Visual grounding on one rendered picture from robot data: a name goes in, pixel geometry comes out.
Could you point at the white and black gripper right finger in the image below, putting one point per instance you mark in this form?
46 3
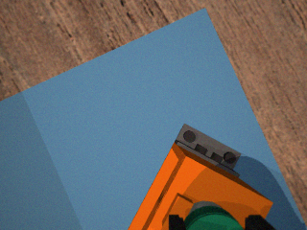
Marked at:
256 222

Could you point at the green round disc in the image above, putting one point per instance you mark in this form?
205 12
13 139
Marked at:
211 218

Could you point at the orange flat plate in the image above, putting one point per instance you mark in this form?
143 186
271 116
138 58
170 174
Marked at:
185 179

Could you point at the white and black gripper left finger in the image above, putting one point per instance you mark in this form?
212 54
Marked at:
176 223

